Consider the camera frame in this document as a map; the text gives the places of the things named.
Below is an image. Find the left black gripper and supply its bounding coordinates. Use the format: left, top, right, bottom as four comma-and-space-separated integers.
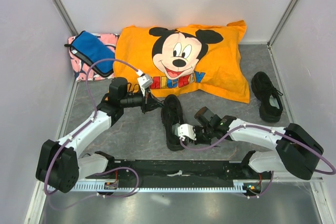
120, 86, 164, 114

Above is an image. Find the black shoe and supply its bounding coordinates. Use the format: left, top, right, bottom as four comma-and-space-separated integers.
251, 71, 283, 123
161, 94, 185, 152

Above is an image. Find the black shoelace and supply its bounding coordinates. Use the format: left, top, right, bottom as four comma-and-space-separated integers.
153, 98, 165, 108

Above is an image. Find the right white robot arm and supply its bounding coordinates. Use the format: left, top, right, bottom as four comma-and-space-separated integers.
194, 107, 324, 180

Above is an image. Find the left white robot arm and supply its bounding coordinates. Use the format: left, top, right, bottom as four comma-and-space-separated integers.
36, 74, 162, 195

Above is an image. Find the pink patterned cloth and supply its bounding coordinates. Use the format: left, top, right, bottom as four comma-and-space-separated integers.
67, 33, 120, 82

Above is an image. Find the orange Mickey Mouse pillow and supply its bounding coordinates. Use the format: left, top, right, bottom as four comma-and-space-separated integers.
113, 20, 250, 103

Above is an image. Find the blue cloth pouch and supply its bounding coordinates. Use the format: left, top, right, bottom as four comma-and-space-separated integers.
64, 30, 116, 78

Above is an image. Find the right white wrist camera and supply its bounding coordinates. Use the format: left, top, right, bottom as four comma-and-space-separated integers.
177, 124, 196, 141

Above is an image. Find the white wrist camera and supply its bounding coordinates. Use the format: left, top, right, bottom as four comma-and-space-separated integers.
136, 70, 153, 96
177, 124, 196, 141

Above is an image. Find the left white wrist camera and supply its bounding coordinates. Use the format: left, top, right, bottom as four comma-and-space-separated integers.
136, 70, 153, 96

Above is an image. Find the slotted grey cable duct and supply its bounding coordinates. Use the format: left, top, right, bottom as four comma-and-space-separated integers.
70, 179, 274, 193

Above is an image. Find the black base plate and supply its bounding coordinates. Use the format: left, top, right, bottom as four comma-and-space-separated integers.
85, 158, 271, 189

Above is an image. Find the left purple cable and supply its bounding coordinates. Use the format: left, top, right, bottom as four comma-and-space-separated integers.
43, 58, 145, 210

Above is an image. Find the purple cable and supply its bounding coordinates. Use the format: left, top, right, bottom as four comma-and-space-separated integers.
43, 58, 145, 210
180, 125, 336, 200

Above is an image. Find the aluminium rail at right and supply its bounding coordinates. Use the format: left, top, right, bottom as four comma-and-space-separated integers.
272, 172, 323, 183

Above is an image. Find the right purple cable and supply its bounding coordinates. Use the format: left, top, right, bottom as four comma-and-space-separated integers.
180, 125, 336, 200

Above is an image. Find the left aluminium frame post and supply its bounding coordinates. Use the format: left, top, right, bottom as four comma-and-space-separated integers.
52, 0, 78, 36

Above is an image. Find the aluminium frame post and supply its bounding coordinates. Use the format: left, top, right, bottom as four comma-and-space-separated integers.
52, 0, 78, 36
267, 0, 316, 46

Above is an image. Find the right aluminium frame post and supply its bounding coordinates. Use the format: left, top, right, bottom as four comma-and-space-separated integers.
267, 0, 316, 46

